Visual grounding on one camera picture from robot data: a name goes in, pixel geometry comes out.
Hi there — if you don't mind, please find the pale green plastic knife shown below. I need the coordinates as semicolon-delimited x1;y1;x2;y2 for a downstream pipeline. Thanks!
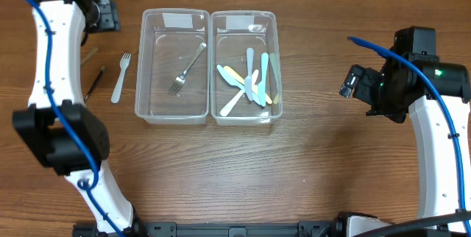
269;53;280;104

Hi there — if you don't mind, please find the metal fork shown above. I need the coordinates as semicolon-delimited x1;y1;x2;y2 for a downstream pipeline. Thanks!
169;42;207;95

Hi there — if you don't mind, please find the teal plastic knife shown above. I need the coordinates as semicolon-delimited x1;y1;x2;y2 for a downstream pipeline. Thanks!
258;52;269;107

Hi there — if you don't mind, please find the yellow plastic knife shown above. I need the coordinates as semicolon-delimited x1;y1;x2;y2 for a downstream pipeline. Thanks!
224;66;272;105

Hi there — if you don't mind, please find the light blue plastic knife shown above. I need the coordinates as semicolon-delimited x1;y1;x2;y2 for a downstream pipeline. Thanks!
244;48;254;101

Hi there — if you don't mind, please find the white plastic knife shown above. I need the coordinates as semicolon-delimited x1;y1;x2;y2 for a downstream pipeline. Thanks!
220;90;245;116
217;65;246;93

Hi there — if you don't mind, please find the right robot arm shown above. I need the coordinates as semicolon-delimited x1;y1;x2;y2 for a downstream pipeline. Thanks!
331;26;470;236

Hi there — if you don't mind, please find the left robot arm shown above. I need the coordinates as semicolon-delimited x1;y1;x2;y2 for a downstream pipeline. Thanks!
13;0;148;236

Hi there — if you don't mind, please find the left clear plastic container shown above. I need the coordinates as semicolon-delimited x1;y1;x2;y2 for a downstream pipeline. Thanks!
135;8;210;124

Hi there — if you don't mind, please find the clear plastic container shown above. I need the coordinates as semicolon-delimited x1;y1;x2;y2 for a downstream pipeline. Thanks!
135;8;210;124
209;10;283;125

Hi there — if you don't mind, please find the right clear plastic container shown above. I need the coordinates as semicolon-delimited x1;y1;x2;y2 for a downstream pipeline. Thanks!
209;10;283;125

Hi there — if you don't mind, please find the white plastic knife in container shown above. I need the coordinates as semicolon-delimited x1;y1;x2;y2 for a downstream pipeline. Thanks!
220;90;245;116

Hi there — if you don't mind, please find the white plastic fork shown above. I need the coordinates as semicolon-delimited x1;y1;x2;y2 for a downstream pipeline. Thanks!
110;53;132;104

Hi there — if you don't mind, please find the black plastic utensil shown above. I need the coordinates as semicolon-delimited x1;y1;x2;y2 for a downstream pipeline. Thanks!
84;66;106;102

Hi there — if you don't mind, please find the right blue cable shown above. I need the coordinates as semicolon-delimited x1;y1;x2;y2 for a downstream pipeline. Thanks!
347;36;471;236

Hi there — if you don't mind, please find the blue cable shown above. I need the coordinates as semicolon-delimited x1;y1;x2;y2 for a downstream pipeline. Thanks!
0;0;126;237
347;36;471;236

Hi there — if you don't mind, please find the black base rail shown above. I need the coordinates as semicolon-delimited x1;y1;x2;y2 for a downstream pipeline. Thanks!
71;211;343;237

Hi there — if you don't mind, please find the black hose bottom right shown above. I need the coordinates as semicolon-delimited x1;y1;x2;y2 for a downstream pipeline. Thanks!
353;210;471;237

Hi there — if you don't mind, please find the left blue cable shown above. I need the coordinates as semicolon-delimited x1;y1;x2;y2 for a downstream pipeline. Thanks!
0;0;126;237

